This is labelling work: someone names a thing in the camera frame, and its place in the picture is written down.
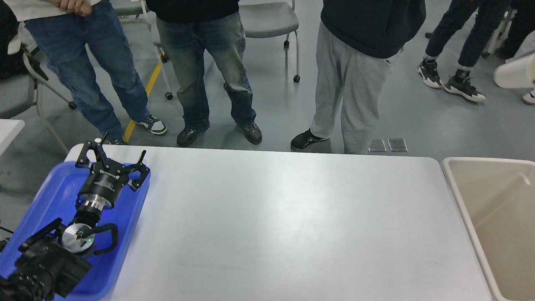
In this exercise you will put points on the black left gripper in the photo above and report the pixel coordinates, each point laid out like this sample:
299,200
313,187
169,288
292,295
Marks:
102,183

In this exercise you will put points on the white paper cup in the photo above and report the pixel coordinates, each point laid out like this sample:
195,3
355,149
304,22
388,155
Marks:
519,73

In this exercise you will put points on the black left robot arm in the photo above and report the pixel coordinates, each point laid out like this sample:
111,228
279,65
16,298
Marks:
73,240

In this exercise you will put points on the blue plastic tray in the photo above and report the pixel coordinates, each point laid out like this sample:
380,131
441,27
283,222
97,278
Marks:
56,199

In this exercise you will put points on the white side table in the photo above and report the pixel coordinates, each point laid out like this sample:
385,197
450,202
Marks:
9,129

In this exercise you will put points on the grey chair left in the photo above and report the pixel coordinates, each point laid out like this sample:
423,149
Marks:
20,93

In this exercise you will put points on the person in blue jeans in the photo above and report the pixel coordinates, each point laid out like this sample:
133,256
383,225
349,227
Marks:
66,31

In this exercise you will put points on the grey chair behind legs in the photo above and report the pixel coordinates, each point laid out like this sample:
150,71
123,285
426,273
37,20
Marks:
136,11

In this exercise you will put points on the grey chair centre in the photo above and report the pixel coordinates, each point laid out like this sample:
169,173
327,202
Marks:
267,20

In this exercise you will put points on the person in grey sweatpants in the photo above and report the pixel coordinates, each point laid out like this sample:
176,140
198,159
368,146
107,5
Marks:
358,41

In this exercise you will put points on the beige plastic bin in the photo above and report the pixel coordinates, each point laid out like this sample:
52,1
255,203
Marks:
496,199

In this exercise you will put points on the person in white trousers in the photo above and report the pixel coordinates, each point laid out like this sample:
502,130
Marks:
526,48

